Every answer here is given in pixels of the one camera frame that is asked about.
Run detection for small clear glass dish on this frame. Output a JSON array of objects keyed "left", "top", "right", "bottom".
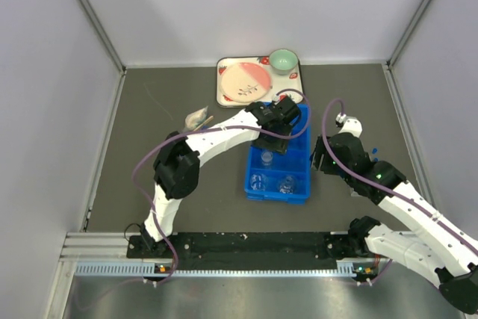
[{"left": 261, "top": 150, "right": 273, "bottom": 167}]

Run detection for blue plastic bin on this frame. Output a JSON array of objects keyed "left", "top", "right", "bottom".
[{"left": 244, "top": 98, "right": 311, "bottom": 205}]

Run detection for clear glass flask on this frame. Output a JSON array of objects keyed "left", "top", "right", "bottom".
[{"left": 277, "top": 175, "right": 299, "bottom": 194}]

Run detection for clear test tube rack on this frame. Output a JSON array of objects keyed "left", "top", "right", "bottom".
[{"left": 350, "top": 189, "right": 361, "bottom": 197}]

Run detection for plastic bag with contents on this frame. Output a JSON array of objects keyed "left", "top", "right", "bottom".
[{"left": 183, "top": 106, "right": 208, "bottom": 132}]

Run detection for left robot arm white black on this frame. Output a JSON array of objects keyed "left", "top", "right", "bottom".
[{"left": 140, "top": 96, "right": 310, "bottom": 257}]

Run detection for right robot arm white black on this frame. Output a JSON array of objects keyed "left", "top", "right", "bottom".
[{"left": 311, "top": 132, "right": 477, "bottom": 315}]

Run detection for wooden tweezers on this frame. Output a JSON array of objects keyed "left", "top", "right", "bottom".
[{"left": 193, "top": 115, "right": 214, "bottom": 131}]

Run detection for pink cream plate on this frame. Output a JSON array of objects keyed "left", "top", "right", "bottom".
[{"left": 219, "top": 62, "right": 272, "bottom": 104}]

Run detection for strawberry pattern tray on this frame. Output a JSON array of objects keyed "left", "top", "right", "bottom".
[{"left": 216, "top": 56, "right": 303, "bottom": 108}]

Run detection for green ceramic bowl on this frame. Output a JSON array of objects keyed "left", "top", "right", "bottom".
[{"left": 269, "top": 49, "right": 299, "bottom": 75}]

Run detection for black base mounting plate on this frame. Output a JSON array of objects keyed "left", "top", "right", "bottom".
[{"left": 126, "top": 232, "right": 378, "bottom": 270}]

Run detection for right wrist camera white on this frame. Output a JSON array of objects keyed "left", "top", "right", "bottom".
[{"left": 335, "top": 113, "right": 363, "bottom": 138}]

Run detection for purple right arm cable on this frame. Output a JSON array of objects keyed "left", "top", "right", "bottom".
[{"left": 320, "top": 99, "right": 478, "bottom": 286}]

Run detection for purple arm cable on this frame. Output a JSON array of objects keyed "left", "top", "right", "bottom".
[
  {"left": 320, "top": 99, "right": 478, "bottom": 286},
  {"left": 131, "top": 88, "right": 313, "bottom": 282}
]

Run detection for grey slotted cable duct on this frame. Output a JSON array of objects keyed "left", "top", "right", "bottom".
[{"left": 74, "top": 261, "right": 358, "bottom": 278}]

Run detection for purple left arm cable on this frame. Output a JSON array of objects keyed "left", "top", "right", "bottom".
[{"left": 131, "top": 88, "right": 313, "bottom": 282}]

